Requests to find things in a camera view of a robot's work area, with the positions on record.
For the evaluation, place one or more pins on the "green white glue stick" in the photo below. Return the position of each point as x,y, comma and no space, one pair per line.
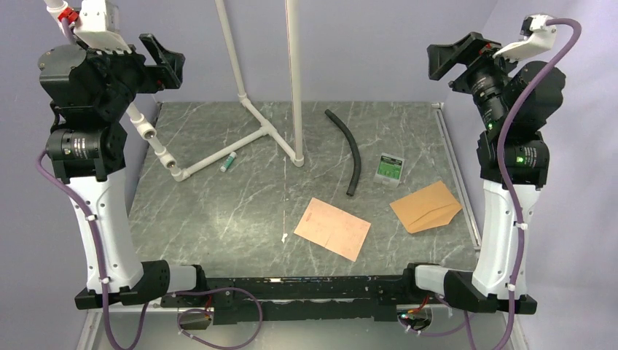
228,162

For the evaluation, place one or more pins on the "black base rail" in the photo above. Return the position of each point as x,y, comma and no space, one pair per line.
381,298

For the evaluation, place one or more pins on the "pink letter paper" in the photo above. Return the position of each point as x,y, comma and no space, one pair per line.
333,229

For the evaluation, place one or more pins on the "brown paper envelope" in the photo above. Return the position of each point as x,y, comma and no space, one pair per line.
430,207

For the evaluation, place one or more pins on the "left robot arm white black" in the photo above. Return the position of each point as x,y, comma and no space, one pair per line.
90,91

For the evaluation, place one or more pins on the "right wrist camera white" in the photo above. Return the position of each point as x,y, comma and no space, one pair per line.
537,37

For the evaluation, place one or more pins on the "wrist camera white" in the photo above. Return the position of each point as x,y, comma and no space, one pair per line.
98,26
537,37

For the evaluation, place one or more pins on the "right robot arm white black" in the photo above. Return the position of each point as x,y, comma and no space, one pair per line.
514,162

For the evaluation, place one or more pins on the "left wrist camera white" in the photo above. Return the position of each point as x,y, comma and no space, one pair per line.
98,26

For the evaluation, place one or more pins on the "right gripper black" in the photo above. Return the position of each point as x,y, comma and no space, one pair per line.
444,56

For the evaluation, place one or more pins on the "green white small box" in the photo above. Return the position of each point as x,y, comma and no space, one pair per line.
389,170

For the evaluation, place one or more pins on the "aluminium frame rail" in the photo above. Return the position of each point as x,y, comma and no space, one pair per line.
436,109

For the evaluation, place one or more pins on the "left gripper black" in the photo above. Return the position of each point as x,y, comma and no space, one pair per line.
155,77

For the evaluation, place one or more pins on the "white PVC pipe frame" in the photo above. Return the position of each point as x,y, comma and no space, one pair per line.
204,30

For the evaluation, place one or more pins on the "black foam tube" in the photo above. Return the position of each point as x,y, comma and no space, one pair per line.
355,152

